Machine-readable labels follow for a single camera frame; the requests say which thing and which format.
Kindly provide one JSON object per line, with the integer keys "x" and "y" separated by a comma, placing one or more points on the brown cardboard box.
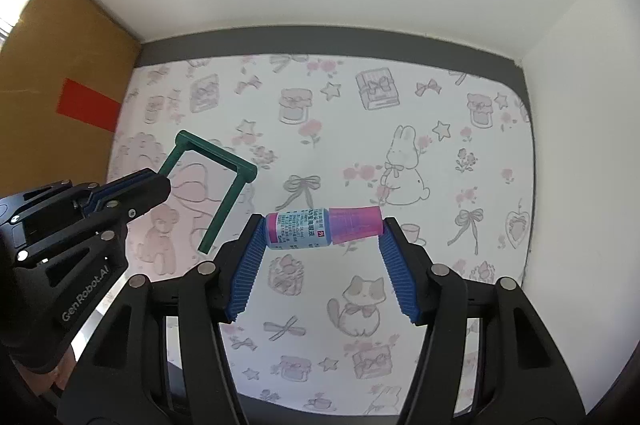
{"x": 60, "y": 55}

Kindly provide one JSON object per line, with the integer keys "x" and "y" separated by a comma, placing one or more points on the blue bottle with pink cap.
{"x": 320, "y": 229}

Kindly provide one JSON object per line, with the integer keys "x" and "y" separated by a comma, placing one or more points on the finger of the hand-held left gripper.
{"x": 127, "y": 177}
{"x": 147, "y": 197}

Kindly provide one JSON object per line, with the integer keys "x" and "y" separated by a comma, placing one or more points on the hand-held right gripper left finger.
{"x": 245, "y": 275}

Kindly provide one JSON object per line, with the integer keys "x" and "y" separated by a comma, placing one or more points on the printed teddy bear mat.
{"x": 350, "y": 130}

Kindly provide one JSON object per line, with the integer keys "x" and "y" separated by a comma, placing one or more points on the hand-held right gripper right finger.
{"x": 400, "y": 275}

